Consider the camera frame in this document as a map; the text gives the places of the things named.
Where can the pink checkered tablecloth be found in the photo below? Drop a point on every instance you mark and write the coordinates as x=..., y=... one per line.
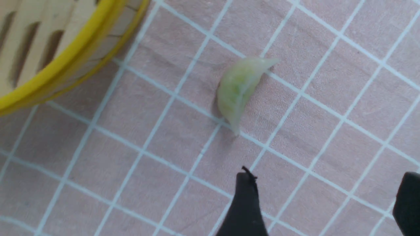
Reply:
x=141, y=149

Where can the pale green dumpling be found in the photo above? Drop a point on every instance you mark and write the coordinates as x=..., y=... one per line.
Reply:
x=237, y=85

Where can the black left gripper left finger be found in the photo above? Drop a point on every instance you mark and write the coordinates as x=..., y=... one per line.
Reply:
x=244, y=216

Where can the bamboo steamer tray yellow rim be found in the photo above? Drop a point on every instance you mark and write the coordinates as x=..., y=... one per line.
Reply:
x=49, y=47

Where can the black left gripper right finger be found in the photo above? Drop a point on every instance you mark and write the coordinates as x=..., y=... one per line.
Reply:
x=406, y=210

